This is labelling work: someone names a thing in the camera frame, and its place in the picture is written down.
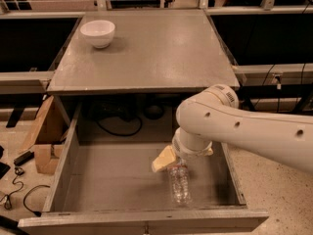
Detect clear plastic water bottle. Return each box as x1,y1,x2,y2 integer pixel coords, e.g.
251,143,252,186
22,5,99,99
167,162,191,206

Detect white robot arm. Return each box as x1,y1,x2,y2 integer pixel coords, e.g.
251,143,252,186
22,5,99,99
152,84,313,173

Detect grey open top drawer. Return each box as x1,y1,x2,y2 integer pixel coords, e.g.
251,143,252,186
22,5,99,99
19,112,268,235

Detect grey wooden cabinet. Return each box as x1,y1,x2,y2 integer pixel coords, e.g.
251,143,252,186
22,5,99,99
46,9,241,129

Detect brown cardboard box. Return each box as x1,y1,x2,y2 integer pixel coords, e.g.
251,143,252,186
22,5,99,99
18,96,67,175

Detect white ceramic bowl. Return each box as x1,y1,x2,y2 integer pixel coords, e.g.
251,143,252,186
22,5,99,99
80,20,115,48

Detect black cable in cabinet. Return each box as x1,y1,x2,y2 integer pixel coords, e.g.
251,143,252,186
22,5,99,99
94,113,144,138

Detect black cable left floor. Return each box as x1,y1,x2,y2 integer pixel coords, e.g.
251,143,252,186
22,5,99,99
0,166,51,217

